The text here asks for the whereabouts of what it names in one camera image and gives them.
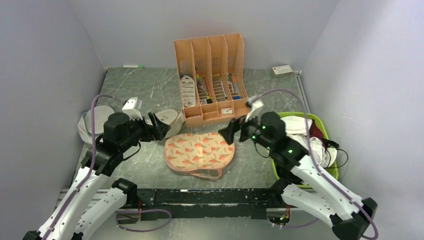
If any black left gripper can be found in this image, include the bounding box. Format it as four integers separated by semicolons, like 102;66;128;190
119;110;170;151

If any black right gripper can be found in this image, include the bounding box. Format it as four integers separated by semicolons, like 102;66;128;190
218;108;274;151

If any floral mesh laundry bag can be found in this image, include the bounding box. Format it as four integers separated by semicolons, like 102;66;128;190
164;132;236;181

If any white satin bra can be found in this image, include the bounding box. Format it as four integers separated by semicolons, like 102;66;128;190
293;134;332;167

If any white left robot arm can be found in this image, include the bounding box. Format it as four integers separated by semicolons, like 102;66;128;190
23;112;171;240

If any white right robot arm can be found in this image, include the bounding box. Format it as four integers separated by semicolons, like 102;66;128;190
218;111;379;240

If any round beige mesh laundry bag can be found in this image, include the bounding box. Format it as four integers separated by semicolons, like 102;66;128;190
156;109;185;139

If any grey round laundry bag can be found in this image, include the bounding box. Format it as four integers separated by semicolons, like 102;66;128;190
77;105;115;145

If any white card pack in organizer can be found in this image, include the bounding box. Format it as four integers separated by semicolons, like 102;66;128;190
179;74;196;108

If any orange plastic file organizer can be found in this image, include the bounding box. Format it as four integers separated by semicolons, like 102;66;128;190
173;33;249;128

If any white cloth in basket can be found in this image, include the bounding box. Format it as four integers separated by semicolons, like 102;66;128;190
280;115;313;136

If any green white marker pen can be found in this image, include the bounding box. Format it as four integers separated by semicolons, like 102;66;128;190
122;64;145;69

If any small white box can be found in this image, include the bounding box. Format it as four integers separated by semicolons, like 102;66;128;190
271;64;294;78

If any dark red garment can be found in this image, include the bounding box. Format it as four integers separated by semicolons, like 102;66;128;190
309;120;324;141

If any green plastic basket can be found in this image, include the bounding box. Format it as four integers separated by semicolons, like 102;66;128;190
278;112;340;180

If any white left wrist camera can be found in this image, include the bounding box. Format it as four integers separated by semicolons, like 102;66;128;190
121;97;143;120

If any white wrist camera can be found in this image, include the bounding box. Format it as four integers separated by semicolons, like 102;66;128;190
245;95;264;123
121;97;143;120

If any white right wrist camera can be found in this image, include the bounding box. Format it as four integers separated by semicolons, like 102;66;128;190
245;95;264;123

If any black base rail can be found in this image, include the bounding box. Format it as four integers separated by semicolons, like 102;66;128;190
123;188;286;221

